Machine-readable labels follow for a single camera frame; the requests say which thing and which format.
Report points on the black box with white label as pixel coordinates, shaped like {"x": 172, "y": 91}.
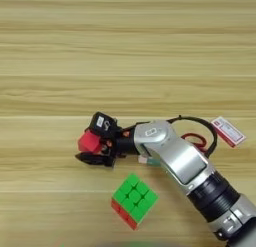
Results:
{"x": 101, "y": 124}

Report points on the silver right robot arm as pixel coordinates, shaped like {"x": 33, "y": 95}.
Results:
{"x": 186, "y": 157}

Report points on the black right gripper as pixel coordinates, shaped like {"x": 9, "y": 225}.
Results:
{"x": 123, "y": 144}

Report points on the small red and white box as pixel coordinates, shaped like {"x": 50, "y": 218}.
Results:
{"x": 230, "y": 131}

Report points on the red foam cube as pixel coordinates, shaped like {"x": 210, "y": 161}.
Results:
{"x": 88, "y": 142}

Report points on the Rubik's cube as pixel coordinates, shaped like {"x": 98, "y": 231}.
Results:
{"x": 135, "y": 199}

